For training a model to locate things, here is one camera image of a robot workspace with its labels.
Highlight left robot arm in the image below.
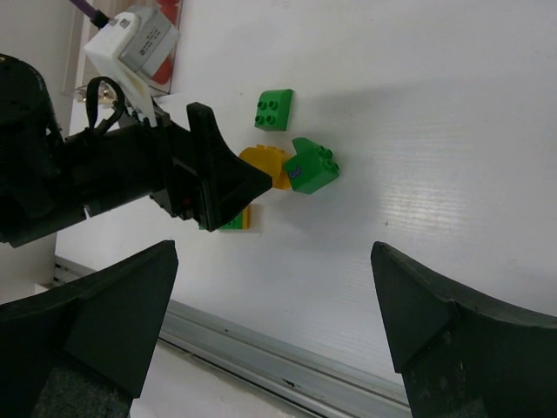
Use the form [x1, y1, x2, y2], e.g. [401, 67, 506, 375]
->
[1, 56, 272, 247]

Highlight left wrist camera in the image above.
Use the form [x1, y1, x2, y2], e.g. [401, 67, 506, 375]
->
[84, 5, 179, 127]

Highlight yellow rounded lego brick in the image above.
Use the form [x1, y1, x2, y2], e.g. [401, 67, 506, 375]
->
[239, 145, 292, 190]

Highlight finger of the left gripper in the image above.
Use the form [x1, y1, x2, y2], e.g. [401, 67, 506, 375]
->
[186, 102, 272, 232]

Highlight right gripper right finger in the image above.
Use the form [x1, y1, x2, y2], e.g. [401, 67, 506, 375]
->
[371, 241, 556, 417]

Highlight green lego with number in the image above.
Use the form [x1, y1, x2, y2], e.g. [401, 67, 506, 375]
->
[284, 137, 340, 194]

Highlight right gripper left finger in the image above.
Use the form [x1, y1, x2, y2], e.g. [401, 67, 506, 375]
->
[1, 240, 178, 417]

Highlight green lego plate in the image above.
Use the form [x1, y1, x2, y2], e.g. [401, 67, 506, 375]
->
[218, 214, 249, 231]

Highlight small green square lego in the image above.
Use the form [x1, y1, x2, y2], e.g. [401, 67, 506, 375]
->
[254, 89, 293, 131]

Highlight yellow lego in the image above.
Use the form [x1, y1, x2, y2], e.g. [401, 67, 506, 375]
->
[219, 205, 252, 231]

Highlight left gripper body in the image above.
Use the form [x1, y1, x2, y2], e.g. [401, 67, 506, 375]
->
[56, 108, 209, 222]

